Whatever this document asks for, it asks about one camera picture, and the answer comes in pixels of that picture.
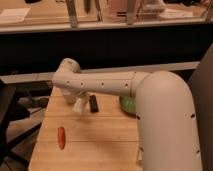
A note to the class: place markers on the black chair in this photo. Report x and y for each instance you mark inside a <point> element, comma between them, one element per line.
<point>11,110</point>

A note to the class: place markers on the orange carrot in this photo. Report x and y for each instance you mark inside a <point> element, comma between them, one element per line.
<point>61,137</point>

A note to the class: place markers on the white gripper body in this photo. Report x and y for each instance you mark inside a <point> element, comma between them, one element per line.
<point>81,101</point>

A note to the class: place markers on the black rectangular block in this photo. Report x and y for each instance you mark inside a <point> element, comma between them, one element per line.
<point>93,104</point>

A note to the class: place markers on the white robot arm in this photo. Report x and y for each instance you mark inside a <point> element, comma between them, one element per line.
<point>165,111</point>

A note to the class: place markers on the green bowl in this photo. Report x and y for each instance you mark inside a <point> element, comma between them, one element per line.
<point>127,104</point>

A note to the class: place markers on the white sponge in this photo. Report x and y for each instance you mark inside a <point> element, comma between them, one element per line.
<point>78,110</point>

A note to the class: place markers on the wooden table board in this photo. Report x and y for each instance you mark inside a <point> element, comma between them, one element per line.
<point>102,141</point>

